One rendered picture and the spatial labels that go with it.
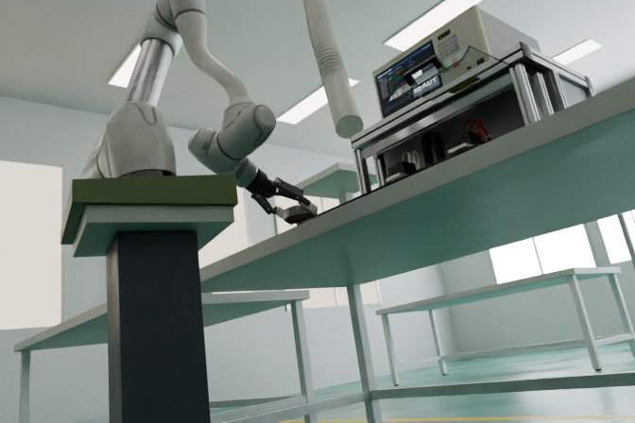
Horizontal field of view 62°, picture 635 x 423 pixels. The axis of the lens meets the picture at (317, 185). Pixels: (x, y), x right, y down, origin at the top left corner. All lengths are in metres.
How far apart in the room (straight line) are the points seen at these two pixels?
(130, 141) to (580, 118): 0.98
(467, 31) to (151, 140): 0.98
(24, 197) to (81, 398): 1.99
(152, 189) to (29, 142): 4.94
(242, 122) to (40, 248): 4.52
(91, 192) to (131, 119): 0.28
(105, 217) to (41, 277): 4.56
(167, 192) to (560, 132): 0.81
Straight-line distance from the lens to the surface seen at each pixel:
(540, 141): 1.08
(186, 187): 1.23
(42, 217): 5.87
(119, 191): 1.19
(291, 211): 1.64
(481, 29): 1.70
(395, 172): 1.67
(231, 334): 6.43
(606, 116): 1.04
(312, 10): 3.61
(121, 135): 1.38
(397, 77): 1.86
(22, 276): 5.69
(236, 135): 1.43
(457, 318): 9.30
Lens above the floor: 0.39
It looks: 18 degrees up
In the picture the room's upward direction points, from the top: 8 degrees counter-clockwise
